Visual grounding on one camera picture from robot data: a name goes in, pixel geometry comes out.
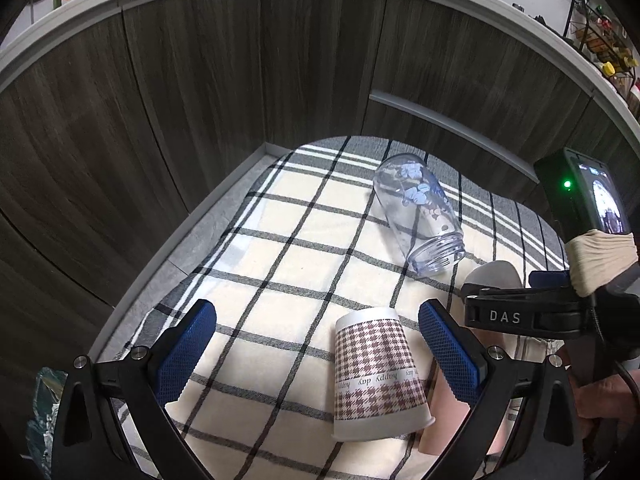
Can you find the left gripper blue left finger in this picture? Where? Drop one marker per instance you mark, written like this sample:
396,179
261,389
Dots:
89,442

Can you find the phone on gripper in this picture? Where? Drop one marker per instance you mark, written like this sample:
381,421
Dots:
581,194

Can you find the pink plastic cup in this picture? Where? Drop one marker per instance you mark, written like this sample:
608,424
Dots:
449,414

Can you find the black white checkered cloth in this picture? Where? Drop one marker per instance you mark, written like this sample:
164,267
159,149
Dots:
308,245

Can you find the clear floral glass bottle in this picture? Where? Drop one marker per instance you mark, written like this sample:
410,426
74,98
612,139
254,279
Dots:
419,213

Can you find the person right hand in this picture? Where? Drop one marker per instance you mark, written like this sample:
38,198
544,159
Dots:
609,398

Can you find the black spice rack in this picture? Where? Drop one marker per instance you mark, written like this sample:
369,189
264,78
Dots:
603,43

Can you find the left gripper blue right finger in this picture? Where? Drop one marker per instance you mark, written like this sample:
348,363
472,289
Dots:
544,442

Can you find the crumpled plastic bag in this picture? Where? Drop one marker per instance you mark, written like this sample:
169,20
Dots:
40,429

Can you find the grey drawer handle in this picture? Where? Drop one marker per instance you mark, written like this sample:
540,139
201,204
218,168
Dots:
461,131

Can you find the white plastic cup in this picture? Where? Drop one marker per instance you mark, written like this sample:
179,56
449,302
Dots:
497,274

